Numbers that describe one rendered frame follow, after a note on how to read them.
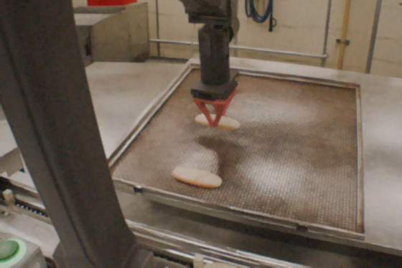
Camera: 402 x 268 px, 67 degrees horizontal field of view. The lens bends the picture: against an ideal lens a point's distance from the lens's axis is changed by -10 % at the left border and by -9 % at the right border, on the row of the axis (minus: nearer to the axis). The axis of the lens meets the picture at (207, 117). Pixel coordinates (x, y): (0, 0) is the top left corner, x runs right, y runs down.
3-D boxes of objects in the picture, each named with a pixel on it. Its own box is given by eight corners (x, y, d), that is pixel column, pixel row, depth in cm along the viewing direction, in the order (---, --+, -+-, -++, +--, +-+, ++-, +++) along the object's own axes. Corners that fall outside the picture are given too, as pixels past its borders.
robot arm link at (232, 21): (182, -7, 56) (231, -7, 53) (203, -20, 65) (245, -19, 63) (187, 55, 62) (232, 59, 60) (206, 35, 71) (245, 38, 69)
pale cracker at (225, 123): (192, 123, 71) (191, 118, 71) (199, 113, 74) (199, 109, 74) (236, 132, 68) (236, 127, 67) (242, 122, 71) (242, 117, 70)
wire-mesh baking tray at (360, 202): (96, 179, 64) (94, 173, 63) (190, 67, 102) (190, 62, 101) (363, 241, 49) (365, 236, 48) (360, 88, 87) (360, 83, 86)
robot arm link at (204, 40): (192, 26, 58) (224, 28, 56) (204, 16, 63) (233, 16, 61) (195, 62, 61) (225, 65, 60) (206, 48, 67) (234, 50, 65)
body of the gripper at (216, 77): (239, 78, 69) (239, 44, 65) (222, 102, 61) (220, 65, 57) (210, 74, 71) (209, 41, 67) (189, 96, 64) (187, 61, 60)
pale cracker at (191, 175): (169, 177, 63) (167, 173, 63) (177, 165, 66) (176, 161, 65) (217, 191, 60) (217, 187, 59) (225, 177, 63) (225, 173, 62)
